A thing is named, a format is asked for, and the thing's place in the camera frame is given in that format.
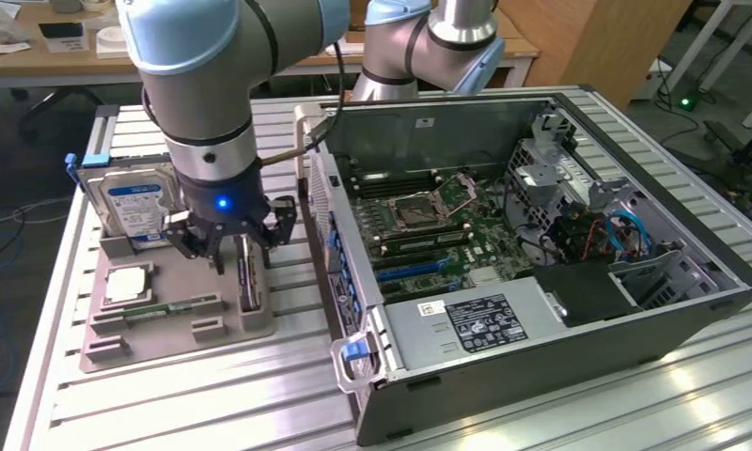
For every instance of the black device with green light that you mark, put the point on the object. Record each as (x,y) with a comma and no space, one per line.
(684,101)

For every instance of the black chair base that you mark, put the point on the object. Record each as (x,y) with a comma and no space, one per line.
(58,101)

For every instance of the wooden cabinet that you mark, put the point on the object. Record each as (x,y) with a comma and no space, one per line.
(601,47)

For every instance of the silver chipset heatsink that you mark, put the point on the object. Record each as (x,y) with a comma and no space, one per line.
(492,277)

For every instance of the grey power supply unit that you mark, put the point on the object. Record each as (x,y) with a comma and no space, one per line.
(425,343)

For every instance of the black open PC case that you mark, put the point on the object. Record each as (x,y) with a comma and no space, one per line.
(539,376)

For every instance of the CPU socket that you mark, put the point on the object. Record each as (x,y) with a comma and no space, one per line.
(416,209)

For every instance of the blue expansion slot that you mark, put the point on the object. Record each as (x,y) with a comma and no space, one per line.
(407,272)

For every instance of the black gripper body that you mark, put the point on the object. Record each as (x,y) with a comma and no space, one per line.
(206,202)

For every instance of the open metal socket cover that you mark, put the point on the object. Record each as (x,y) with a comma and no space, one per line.
(457,195)

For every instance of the silver disk bay cage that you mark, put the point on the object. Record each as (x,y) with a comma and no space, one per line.
(539,183)

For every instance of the black equipment stand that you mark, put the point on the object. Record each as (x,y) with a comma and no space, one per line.
(746,155)

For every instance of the RAM stick with black chips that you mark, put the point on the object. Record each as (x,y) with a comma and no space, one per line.
(423,239)

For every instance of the green RAM stick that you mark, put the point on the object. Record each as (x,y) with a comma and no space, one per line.
(162,311)

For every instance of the hard disk in blue carrier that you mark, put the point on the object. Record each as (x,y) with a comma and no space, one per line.
(130,206)

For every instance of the low-profile graphics card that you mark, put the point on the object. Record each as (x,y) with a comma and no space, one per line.
(251,286)

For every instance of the silver CPU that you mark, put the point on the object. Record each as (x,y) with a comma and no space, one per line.
(126,284)

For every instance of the green motherboard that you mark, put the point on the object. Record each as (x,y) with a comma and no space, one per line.
(483,244)

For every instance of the white box with round insert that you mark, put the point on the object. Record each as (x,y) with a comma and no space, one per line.
(109,42)

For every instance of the black intrusion switch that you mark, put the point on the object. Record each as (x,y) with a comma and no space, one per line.
(333,181)

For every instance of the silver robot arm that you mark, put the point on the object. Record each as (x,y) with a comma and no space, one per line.
(206,94)

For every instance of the grey cup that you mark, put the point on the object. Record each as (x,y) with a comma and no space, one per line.
(65,5)

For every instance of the grey parts rack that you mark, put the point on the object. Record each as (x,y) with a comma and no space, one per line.
(181,286)

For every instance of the white paper slip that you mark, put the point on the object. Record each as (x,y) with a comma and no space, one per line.
(5,48)

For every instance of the wooden desk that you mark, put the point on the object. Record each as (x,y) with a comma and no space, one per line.
(12,63)

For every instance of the black box with white label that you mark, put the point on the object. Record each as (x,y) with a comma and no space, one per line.
(64,35)

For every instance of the blue case release latch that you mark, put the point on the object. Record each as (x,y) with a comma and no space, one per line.
(353,351)

